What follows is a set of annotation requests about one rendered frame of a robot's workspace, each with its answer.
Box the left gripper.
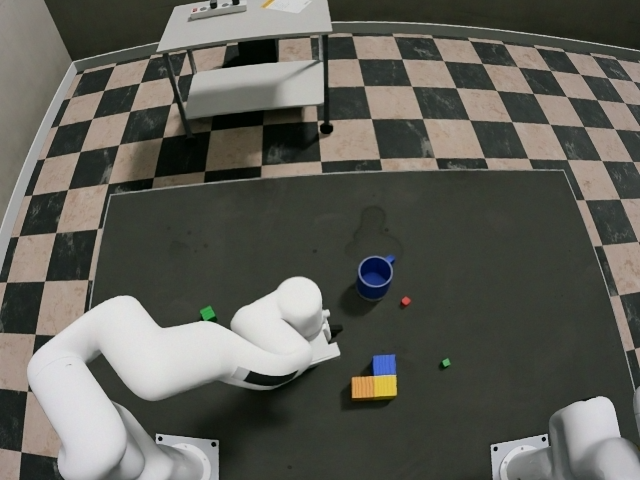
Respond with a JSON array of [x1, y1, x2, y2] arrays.
[[321, 318, 343, 345]]

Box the green cube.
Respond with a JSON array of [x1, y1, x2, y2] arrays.
[[200, 306, 218, 323]]

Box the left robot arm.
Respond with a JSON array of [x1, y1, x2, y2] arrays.
[[27, 277, 341, 480]]

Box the blue mug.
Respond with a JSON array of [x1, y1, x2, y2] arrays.
[[356, 255, 395, 301]]

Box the yellow cube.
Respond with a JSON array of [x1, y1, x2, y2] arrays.
[[373, 375, 397, 400]]

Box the blue cube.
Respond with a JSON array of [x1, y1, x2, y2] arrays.
[[372, 355, 396, 376]]

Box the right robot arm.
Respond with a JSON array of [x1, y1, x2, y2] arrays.
[[499, 397, 640, 480]]

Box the orange cube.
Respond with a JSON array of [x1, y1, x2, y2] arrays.
[[351, 376, 375, 401]]

